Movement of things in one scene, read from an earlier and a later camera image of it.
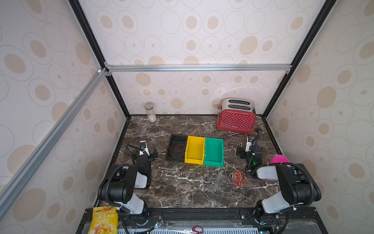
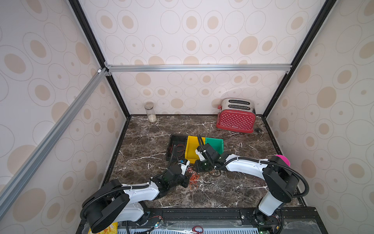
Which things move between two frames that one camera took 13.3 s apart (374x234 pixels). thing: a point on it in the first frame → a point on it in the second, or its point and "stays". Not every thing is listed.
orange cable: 239,178 → 194,178
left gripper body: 149,160 → 182,181
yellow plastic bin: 195,148 stays
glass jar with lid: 149,107 stays
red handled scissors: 193,231 stays
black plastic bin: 176,148 stays
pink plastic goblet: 279,159 stays
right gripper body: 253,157 → 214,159
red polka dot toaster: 236,114 stays
